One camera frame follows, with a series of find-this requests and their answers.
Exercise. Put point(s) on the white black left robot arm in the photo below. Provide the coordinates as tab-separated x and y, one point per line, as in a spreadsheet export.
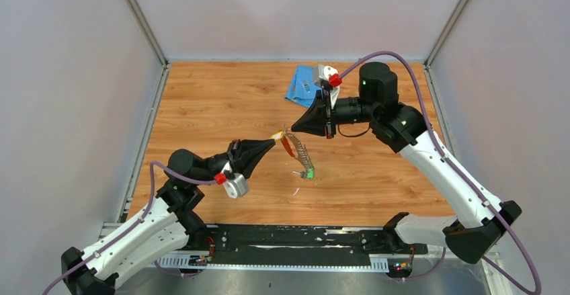
167	222

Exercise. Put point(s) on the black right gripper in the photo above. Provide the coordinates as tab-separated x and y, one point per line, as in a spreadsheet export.
316	118

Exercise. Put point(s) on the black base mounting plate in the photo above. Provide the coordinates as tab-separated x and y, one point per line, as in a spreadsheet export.
287	246

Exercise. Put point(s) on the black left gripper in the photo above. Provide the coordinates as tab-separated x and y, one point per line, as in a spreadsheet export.
244	155

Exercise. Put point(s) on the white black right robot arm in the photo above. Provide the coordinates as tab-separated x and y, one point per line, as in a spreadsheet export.
480	218

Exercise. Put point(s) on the blue folded cloth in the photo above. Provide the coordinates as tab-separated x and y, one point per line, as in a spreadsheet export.
302	89

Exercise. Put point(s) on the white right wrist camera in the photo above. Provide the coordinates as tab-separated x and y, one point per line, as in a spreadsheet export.
327	78

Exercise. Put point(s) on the metal keyring plate with spring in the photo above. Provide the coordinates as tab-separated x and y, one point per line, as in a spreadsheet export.
297	150

